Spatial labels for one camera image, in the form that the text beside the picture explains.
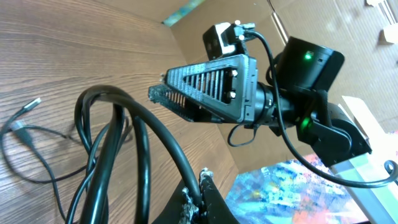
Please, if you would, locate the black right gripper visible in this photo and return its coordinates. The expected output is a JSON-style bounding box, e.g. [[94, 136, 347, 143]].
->
[[148, 54, 258, 123]]

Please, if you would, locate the thick black cable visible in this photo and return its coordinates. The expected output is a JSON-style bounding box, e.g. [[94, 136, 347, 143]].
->
[[73, 84, 203, 224]]

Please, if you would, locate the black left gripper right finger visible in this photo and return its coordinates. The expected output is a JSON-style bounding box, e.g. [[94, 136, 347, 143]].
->
[[199, 167, 239, 224]]

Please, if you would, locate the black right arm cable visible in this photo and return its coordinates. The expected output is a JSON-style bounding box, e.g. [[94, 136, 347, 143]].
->
[[226, 23, 398, 189]]

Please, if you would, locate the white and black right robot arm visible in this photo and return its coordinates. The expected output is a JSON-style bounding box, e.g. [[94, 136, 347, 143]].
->
[[148, 32, 397, 189]]

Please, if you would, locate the thin black usb cable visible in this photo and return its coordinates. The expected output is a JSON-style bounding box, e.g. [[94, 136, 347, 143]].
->
[[0, 96, 131, 224]]

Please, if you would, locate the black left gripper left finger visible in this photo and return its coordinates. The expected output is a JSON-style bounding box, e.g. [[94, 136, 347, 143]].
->
[[155, 180, 199, 224]]

